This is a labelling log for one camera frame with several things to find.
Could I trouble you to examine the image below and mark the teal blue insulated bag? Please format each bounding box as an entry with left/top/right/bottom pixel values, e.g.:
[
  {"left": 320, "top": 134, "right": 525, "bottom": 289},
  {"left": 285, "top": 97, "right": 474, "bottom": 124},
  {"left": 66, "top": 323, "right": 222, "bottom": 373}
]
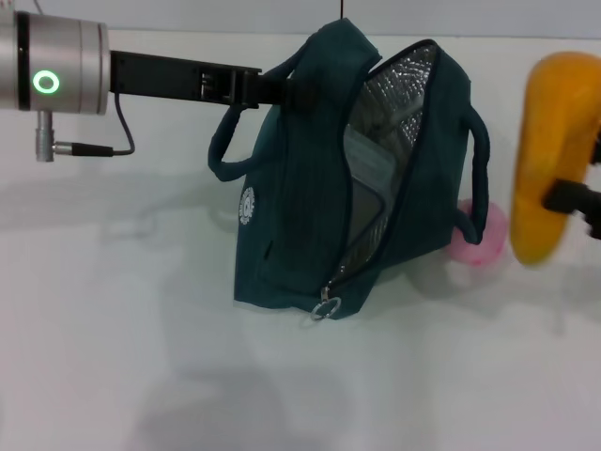
[{"left": 208, "top": 17, "right": 492, "bottom": 323}]

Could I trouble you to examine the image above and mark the yellow banana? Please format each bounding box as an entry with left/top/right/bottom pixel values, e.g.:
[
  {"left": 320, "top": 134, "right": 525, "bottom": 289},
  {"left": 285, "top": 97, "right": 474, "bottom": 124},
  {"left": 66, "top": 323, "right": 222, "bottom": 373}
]
[{"left": 509, "top": 50, "right": 601, "bottom": 270}]

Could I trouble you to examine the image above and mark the pink round peach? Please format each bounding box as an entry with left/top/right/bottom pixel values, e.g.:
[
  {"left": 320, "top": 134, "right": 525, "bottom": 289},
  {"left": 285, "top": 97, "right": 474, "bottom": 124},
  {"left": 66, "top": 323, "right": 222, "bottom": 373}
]
[{"left": 444, "top": 196, "right": 512, "bottom": 270}]

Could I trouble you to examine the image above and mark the grey left gripper cable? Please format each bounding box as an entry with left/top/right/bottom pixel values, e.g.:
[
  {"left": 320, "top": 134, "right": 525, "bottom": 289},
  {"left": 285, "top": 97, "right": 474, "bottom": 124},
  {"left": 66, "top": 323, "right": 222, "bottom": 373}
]
[{"left": 54, "top": 90, "right": 138, "bottom": 157}]

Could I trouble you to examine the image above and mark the clear container blue rim lid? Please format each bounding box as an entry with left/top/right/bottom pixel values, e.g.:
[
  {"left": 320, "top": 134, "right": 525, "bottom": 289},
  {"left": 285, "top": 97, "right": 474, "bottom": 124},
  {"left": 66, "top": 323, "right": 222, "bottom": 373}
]
[{"left": 344, "top": 126, "right": 401, "bottom": 231}]

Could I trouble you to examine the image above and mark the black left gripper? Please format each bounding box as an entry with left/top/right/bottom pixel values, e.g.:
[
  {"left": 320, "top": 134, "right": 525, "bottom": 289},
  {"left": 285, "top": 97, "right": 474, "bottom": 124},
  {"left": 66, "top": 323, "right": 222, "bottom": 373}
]
[{"left": 109, "top": 48, "right": 326, "bottom": 114}]

